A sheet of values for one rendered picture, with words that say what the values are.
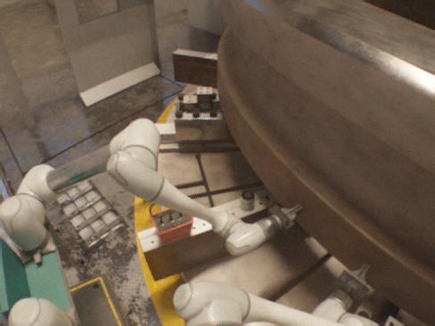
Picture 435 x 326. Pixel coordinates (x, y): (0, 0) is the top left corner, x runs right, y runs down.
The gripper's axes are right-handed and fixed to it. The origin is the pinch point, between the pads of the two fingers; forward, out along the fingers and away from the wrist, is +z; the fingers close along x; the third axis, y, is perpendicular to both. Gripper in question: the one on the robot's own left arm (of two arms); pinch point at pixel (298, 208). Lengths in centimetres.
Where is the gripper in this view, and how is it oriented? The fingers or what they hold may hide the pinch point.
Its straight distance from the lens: 143.6
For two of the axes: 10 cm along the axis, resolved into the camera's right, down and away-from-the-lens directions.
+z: 8.4, -3.7, 3.9
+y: 0.0, -7.2, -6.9
